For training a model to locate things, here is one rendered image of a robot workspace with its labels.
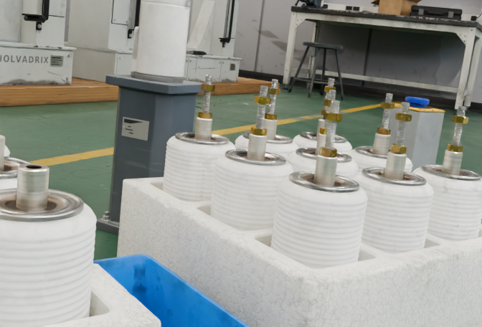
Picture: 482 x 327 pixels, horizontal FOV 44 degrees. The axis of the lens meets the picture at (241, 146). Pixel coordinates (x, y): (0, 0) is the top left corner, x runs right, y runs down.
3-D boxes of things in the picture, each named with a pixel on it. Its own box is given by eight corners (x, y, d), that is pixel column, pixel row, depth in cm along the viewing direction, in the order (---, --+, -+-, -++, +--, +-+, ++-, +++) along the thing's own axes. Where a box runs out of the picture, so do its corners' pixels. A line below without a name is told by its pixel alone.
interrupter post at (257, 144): (244, 161, 72) (247, 134, 71) (246, 158, 74) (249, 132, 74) (265, 163, 72) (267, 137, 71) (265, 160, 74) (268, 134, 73)
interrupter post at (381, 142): (378, 153, 89) (381, 132, 88) (391, 157, 87) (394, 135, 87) (368, 154, 87) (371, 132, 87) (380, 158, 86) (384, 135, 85)
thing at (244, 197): (196, 307, 71) (212, 160, 68) (206, 277, 81) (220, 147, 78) (275, 318, 71) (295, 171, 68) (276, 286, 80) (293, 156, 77)
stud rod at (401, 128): (400, 166, 70) (410, 102, 69) (391, 165, 70) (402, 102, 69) (399, 164, 71) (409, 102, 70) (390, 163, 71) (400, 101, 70)
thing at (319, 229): (353, 364, 62) (380, 199, 59) (263, 358, 62) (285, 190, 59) (333, 322, 72) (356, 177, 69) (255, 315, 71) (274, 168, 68)
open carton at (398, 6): (383, 18, 564) (387, -6, 560) (423, 21, 539) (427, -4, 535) (368, 14, 541) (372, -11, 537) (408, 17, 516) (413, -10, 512)
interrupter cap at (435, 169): (491, 185, 75) (493, 179, 75) (436, 180, 74) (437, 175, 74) (462, 171, 82) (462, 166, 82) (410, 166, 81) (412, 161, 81)
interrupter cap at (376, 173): (417, 192, 66) (419, 186, 66) (353, 178, 69) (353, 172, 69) (431, 181, 73) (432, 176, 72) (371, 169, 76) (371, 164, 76)
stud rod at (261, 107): (252, 147, 72) (260, 85, 71) (252, 145, 73) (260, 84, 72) (260, 148, 72) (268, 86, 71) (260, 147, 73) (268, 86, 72)
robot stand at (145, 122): (92, 227, 116) (104, 74, 111) (138, 212, 129) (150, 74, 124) (153, 246, 110) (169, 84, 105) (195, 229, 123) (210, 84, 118)
